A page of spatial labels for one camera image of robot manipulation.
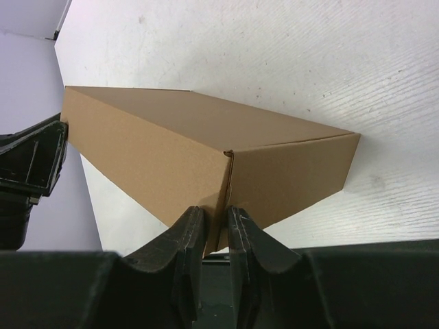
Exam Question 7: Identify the brown cardboard box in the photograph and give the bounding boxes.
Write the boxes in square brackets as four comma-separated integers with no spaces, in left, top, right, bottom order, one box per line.
[61,86,360,254]

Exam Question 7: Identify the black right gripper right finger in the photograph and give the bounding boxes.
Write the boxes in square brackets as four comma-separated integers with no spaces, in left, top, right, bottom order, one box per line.
[227,207,438,328]

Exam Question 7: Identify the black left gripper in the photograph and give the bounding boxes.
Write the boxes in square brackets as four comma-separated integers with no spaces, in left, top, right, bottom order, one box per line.
[1,114,69,251]

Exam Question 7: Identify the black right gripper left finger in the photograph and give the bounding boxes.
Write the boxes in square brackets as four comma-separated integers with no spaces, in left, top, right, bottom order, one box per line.
[1,206,206,328]

